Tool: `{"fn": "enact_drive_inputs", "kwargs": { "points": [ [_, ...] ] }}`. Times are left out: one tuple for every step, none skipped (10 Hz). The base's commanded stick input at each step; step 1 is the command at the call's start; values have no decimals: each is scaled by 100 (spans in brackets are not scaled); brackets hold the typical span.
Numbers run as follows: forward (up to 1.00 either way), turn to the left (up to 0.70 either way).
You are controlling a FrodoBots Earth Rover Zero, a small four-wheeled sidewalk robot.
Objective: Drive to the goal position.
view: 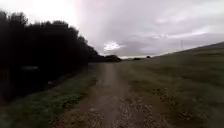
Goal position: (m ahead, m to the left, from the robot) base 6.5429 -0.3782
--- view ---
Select grass field slope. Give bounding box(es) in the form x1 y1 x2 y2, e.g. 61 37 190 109
114 41 224 128

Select brown gravel dirt track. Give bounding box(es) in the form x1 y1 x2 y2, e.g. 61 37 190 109
54 62 174 128

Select grass verge strip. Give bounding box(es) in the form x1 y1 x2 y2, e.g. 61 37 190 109
0 63 101 128

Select distant dark bushes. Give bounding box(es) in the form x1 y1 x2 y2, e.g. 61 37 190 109
96 54 123 63

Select dark row of trees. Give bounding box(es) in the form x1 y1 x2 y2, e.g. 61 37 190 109
0 10 101 104

